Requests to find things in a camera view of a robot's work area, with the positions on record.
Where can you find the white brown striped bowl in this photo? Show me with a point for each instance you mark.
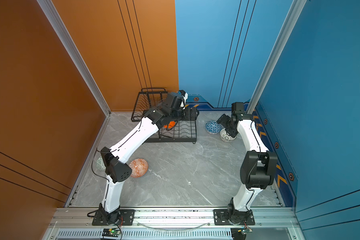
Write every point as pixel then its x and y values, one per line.
pixel 226 137

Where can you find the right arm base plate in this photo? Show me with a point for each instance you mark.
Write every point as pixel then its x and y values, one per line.
pixel 222 217

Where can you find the right green circuit board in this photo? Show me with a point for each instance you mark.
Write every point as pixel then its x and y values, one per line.
pixel 245 230

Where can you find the aluminium front rail frame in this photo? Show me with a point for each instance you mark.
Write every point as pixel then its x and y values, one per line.
pixel 175 223

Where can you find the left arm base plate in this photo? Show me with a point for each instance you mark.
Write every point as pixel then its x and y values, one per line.
pixel 117 218

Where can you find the green circuit board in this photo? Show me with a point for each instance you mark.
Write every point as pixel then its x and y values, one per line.
pixel 111 234
pixel 245 230

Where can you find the red orange patterned bowl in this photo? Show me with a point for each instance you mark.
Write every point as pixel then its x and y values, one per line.
pixel 139 167

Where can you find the green patterned bowl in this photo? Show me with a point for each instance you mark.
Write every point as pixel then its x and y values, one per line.
pixel 100 164

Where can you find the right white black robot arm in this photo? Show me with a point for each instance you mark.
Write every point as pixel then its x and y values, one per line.
pixel 257 171

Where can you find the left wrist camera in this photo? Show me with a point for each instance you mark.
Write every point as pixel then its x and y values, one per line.
pixel 176 101

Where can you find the left green circuit board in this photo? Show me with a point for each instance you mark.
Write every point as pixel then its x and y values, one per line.
pixel 111 234

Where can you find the dark blue patterned bowl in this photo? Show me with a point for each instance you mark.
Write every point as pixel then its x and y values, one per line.
pixel 212 127

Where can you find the plain orange bowl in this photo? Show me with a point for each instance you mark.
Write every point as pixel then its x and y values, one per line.
pixel 170 125

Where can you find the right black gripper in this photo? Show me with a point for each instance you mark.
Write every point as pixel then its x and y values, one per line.
pixel 222 121

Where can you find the black wire dish rack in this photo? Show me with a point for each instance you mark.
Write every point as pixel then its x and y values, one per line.
pixel 151 103

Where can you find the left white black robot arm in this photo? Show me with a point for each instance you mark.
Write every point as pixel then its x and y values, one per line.
pixel 115 158

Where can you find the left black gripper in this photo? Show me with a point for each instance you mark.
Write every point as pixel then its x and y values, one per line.
pixel 194 116

